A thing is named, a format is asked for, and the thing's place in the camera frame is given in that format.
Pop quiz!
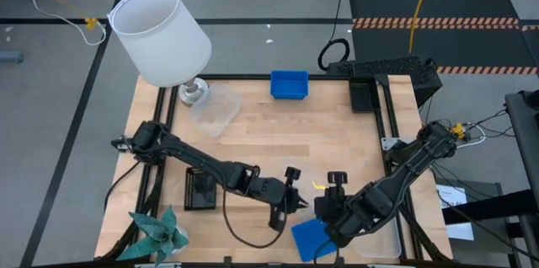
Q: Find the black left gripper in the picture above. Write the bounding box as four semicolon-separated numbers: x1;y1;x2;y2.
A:
252;176;311;233

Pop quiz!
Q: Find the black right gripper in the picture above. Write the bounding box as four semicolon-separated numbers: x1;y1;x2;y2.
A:
312;187;360;249

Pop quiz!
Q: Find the small blue plastic bin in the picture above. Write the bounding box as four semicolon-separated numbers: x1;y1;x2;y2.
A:
269;69;310;101

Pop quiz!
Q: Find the white paper sheet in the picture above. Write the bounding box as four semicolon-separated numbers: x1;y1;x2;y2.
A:
435;183;476;242

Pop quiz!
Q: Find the teal artificial potted plant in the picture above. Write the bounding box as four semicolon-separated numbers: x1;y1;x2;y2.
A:
115;204;190;267

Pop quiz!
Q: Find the large black perforated crate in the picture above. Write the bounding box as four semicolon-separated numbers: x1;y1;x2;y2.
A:
326;56;444;96

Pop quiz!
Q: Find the black beam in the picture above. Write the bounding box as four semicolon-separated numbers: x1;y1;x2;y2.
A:
441;189;539;226

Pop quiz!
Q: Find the dark grey side desk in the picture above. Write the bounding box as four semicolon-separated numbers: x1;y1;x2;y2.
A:
504;89;539;210

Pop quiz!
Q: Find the white shade table lamp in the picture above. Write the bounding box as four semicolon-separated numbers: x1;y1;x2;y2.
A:
107;0;213;107

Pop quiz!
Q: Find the black mat with orange stripes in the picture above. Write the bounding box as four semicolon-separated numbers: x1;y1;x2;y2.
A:
347;0;539;76

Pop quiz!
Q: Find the small grey flat object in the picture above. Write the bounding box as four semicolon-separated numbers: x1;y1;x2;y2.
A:
0;50;25;64

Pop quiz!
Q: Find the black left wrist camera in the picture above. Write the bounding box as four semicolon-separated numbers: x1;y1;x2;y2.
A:
285;166;302;193

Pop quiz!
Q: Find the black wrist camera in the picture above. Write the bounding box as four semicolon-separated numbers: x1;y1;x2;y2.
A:
285;166;302;193
327;170;349;196

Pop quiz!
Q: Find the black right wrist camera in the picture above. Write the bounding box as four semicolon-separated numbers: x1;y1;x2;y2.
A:
327;170;349;196

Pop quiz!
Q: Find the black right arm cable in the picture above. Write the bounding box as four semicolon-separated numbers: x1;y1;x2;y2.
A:
312;237;341;268

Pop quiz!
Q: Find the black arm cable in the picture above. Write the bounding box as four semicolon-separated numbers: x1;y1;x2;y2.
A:
312;237;341;268
221;198;290;249

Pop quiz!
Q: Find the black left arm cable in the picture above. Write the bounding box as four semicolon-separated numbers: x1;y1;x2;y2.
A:
221;198;290;249

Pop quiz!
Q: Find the black aluminium table frame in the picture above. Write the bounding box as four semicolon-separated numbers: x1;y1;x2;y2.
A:
100;72;451;267

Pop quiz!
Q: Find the yellow plug cable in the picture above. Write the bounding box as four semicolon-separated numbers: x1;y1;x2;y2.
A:
451;122;467;141

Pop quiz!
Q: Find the black coiled cable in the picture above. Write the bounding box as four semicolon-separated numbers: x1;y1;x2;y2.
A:
317;0;351;72

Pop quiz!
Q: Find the black left base cable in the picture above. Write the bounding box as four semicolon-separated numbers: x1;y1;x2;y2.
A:
104;160;142;212

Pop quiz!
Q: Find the thin white cable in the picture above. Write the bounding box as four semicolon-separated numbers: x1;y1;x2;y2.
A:
19;0;108;47

